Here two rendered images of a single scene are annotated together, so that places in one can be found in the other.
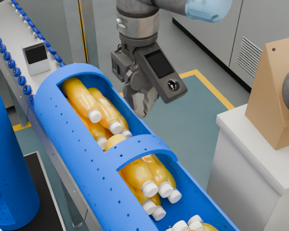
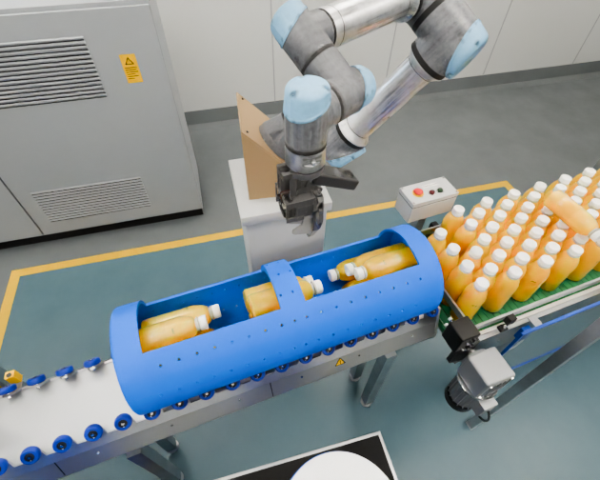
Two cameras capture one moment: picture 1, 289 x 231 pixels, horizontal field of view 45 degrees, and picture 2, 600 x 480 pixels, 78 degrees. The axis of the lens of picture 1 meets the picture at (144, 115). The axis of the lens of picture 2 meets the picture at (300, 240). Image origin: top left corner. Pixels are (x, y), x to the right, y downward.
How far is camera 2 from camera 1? 0.74 m
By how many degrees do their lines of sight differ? 52
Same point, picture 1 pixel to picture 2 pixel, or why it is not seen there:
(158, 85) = (348, 181)
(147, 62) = (330, 175)
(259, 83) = (252, 165)
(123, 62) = (308, 198)
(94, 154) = (277, 320)
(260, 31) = (47, 172)
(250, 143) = not seen: hidden behind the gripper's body
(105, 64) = not seen: outside the picture
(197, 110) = (83, 290)
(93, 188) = (306, 333)
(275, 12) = (48, 143)
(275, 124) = not seen: hidden behind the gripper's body
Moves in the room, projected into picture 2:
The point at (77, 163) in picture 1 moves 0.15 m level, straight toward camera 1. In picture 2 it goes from (270, 347) to (330, 342)
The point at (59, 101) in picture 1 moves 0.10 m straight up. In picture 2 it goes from (175, 351) to (164, 331)
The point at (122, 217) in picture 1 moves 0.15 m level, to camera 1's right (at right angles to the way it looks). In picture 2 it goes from (350, 309) to (355, 263)
